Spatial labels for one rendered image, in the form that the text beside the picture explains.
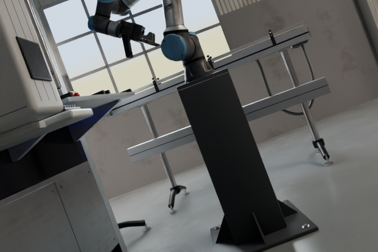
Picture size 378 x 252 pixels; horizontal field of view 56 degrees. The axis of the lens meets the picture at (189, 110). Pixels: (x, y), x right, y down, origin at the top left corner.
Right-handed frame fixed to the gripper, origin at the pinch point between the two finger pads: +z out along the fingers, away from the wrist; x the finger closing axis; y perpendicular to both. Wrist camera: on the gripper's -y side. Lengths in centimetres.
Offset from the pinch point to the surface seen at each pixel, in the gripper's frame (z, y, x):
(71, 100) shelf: -15, -30, -41
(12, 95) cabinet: -8, -25, -88
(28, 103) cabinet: -3, -26, -88
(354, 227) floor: 104, -49, -21
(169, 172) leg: 9, -89, 103
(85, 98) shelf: -15.0, -29.8, -30.2
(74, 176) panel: -26, -78, 6
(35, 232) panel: -20, -90, -34
